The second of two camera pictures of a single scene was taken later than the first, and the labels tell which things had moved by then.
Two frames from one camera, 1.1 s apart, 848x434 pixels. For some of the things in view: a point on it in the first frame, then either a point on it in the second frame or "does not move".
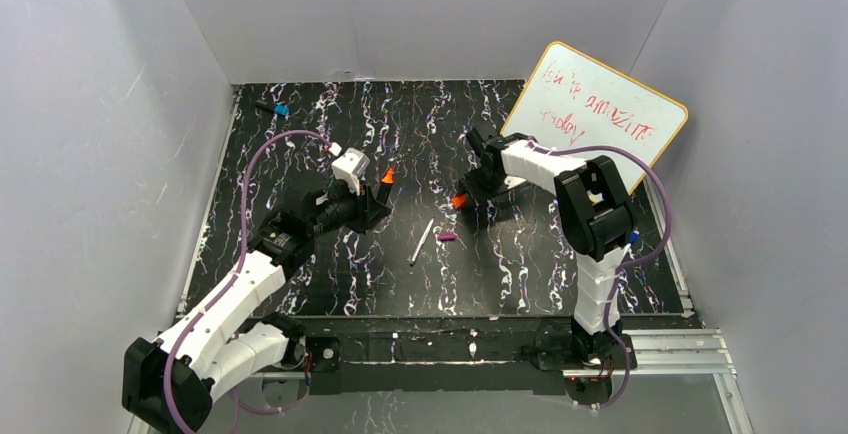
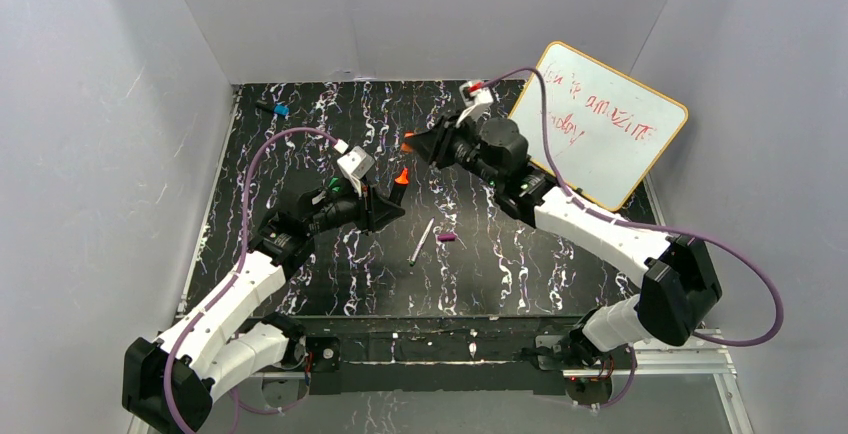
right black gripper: [482, 182] → [448, 147]
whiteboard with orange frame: [570, 101] does not move
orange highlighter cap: [458, 201] → [407, 147]
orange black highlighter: [386, 183] → [399, 188]
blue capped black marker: [279, 109] does not move
